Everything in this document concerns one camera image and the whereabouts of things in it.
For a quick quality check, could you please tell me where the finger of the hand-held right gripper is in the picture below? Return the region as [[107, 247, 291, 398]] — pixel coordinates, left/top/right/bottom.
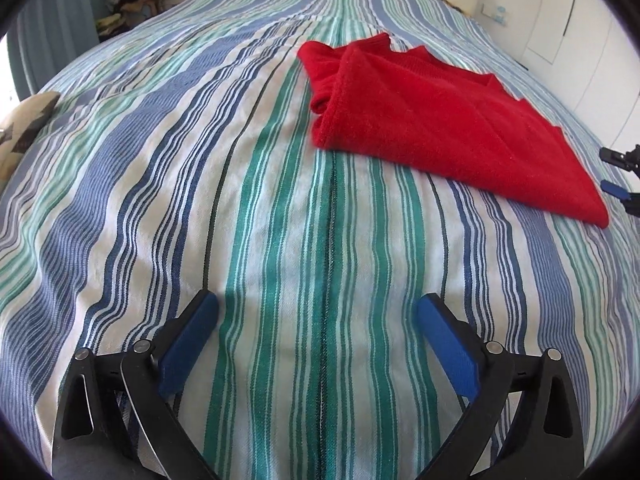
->
[[599, 144, 640, 173], [600, 179, 640, 218]]

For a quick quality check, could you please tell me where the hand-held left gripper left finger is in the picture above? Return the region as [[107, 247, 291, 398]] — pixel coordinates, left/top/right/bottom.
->
[[52, 289, 221, 480]]

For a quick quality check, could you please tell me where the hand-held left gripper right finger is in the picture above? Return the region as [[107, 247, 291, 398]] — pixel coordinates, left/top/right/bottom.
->
[[417, 294, 587, 480]]

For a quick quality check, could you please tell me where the red towel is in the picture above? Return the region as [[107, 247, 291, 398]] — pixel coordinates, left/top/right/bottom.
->
[[297, 32, 611, 228]]

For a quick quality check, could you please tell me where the white wardrobe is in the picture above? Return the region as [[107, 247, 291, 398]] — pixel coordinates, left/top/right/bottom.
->
[[515, 0, 640, 151]]

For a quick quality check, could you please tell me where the striped bedspread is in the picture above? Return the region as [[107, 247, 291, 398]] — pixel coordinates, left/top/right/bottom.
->
[[0, 0, 640, 480]]

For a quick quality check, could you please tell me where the beige black patterned cushion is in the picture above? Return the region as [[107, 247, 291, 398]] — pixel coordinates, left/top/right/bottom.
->
[[0, 91, 62, 186]]

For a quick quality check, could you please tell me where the blue curtain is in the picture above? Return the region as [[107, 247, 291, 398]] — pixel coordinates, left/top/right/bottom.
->
[[5, 0, 101, 101]]

